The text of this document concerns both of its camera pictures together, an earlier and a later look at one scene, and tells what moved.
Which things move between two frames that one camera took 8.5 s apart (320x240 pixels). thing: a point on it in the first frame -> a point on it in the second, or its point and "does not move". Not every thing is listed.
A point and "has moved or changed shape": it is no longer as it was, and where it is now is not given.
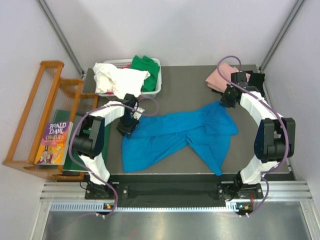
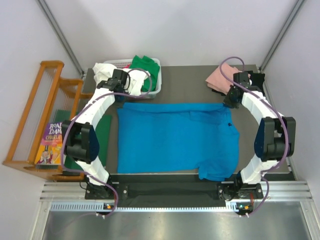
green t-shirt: x=147 y=64 does not move
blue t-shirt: x=208 y=131 has moved or changed shape
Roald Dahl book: x=55 y=143 does not move
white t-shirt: x=119 y=82 does not move
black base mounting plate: x=196 y=192 does not move
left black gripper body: x=126 y=127 -> x=105 y=84
